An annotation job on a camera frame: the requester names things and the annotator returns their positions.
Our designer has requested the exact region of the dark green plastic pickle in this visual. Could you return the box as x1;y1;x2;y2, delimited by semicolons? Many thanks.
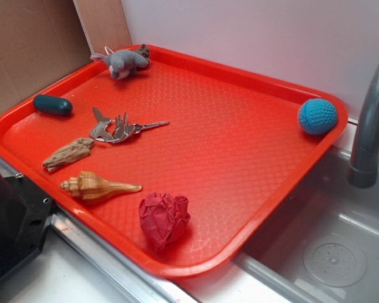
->
32;94;73;117

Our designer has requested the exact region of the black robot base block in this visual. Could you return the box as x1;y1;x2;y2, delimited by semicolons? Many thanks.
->
0;173;54;283

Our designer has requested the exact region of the red plastic tray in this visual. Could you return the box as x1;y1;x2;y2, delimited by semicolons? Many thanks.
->
0;46;347;278

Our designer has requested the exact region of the crumpled red paper ball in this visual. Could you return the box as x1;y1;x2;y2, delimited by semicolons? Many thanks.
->
138;193;191;251

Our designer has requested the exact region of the silver key bunch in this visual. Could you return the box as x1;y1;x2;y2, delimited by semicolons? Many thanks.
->
89;107;170;144

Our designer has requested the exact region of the brown driftwood piece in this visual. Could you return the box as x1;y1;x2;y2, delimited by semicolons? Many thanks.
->
42;138;94;172

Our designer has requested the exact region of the tan spiral seashell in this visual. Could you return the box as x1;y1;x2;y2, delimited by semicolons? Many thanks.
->
59;171;143;203

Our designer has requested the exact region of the grey plush rabbit toy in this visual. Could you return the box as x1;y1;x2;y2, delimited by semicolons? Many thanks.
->
90;46;149;80

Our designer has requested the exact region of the brown rough rock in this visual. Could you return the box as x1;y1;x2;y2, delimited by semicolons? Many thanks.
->
133;44;150;64

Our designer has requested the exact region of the blue dimpled ball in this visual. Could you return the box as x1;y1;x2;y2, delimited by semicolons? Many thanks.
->
298;98;338;135

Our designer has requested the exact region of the grey plastic sink basin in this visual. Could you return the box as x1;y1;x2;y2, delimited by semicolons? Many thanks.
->
176;145;379;303

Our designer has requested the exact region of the grey sink faucet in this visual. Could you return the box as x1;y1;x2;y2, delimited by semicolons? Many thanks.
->
347;65;379;188

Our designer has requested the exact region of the brown cardboard panel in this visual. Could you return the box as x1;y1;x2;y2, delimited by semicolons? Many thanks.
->
0;1;131;115

